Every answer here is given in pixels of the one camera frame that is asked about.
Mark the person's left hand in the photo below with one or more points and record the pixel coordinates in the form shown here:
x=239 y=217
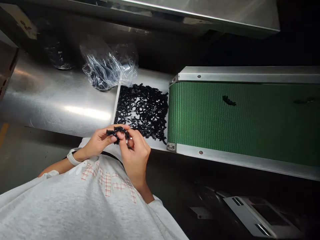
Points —
x=96 y=143

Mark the person's right hand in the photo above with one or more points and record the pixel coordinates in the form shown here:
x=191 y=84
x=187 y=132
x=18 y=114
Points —
x=137 y=160

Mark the black plastic moulded part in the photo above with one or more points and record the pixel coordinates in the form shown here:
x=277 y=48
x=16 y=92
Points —
x=117 y=130

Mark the white tray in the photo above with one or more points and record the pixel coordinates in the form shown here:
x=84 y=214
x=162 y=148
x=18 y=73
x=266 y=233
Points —
x=152 y=142

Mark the pile of black plastic parts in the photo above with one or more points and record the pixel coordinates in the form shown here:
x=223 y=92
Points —
x=143 y=110

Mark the person's body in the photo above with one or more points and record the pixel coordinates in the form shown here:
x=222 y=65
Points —
x=82 y=205

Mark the clear plastic bag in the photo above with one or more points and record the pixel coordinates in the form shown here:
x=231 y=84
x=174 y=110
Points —
x=110 y=65

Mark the dark bag of parts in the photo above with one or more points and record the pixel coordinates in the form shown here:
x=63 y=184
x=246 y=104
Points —
x=58 y=56

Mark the green conveyor belt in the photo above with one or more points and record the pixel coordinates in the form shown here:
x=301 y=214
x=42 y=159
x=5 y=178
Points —
x=237 y=120

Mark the black part on sprue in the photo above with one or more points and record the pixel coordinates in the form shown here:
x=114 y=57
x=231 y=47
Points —
x=228 y=100

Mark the white box device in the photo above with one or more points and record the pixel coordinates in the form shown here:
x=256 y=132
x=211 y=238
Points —
x=252 y=216

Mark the steel machine housing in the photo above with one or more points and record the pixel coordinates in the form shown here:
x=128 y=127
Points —
x=200 y=15

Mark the small black plastic piece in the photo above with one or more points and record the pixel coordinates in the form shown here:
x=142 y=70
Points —
x=303 y=101

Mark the metal conveyor frame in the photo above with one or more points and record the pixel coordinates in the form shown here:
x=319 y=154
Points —
x=245 y=73

